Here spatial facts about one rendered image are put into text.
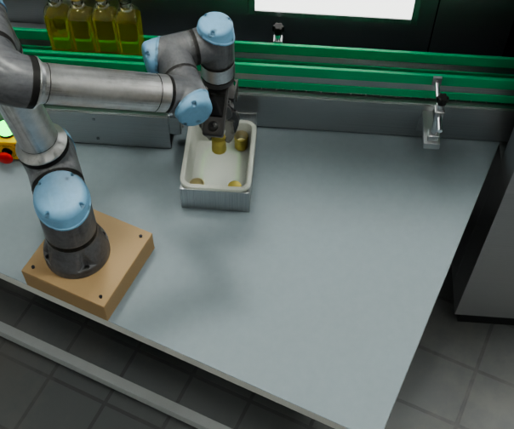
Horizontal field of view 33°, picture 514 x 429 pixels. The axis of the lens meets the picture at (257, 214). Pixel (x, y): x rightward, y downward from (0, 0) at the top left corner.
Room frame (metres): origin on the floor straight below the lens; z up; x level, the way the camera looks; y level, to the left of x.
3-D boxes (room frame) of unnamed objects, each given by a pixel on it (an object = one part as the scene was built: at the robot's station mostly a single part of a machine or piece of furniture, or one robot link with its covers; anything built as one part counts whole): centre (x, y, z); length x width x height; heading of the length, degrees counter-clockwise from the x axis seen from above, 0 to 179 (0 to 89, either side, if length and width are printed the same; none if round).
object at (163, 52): (1.27, 0.18, 1.23); 0.11 x 0.11 x 0.08; 20
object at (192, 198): (1.36, 0.09, 0.79); 0.27 x 0.17 x 0.08; 176
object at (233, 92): (1.33, 0.09, 1.07); 0.09 x 0.08 x 0.12; 170
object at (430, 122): (1.40, -0.43, 0.90); 0.17 x 0.05 x 0.23; 176
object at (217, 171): (1.34, 0.10, 0.80); 0.22 x 0.17 x 0.09; 176
